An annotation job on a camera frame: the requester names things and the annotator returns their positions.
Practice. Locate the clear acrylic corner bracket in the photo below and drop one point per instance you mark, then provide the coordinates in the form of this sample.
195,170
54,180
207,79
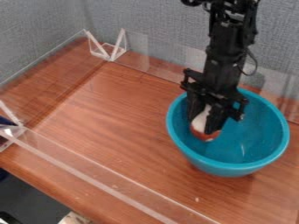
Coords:
105,50

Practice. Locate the clear acrylic back barrier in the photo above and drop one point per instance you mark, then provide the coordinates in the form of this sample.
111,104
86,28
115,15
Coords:
163,59

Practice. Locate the clear acrylic front barrier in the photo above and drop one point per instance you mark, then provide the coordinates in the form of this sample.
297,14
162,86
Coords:
137,195

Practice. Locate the white brown toy mushroom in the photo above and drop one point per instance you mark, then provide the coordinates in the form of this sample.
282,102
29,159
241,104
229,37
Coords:
199,121

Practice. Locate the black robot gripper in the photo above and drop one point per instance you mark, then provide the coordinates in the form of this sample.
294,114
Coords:
215,87

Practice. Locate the blue plastic bowl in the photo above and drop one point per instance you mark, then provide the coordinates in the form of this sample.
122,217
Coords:
248,146

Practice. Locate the clear acrylic barrier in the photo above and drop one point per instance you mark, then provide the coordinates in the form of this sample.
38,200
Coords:
137,195
7,78
163,59

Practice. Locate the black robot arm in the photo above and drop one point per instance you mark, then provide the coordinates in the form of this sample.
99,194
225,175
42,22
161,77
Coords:
233,25

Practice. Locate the clear acrylic left barrier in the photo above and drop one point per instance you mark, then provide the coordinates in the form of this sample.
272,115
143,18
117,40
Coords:
7,78

